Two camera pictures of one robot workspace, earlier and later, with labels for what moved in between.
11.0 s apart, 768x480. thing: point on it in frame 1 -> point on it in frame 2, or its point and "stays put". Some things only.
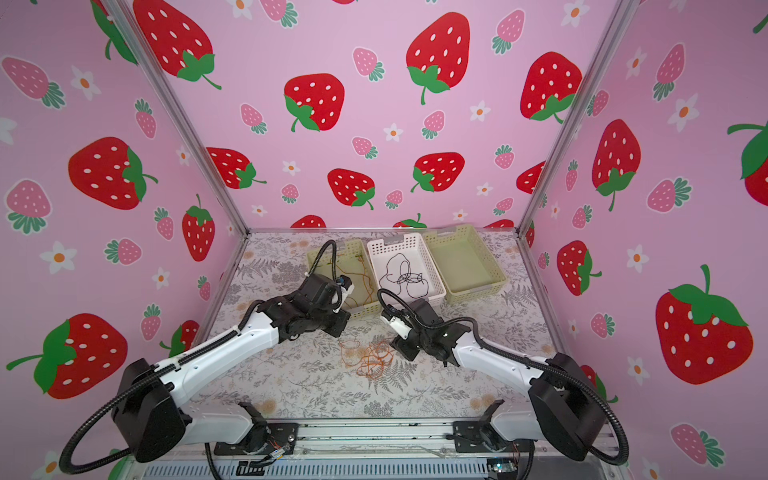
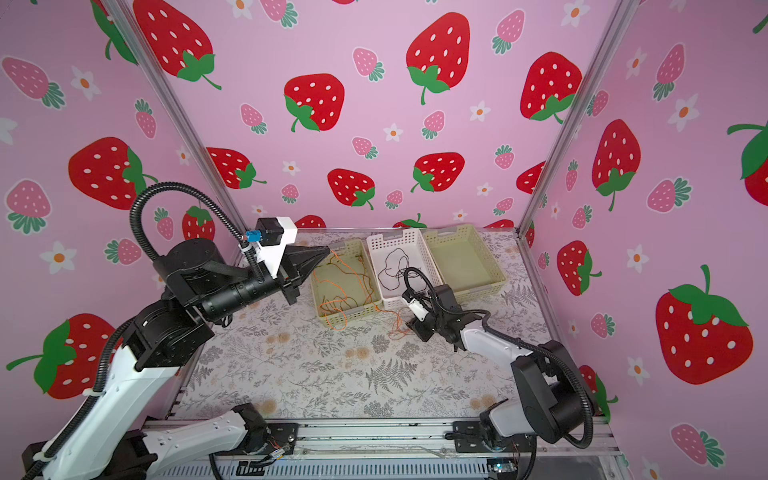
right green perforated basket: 462,264 stays put
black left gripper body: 335,322 -> 287,285
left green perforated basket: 351,260 stays put
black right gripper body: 409,345 -> 431,323
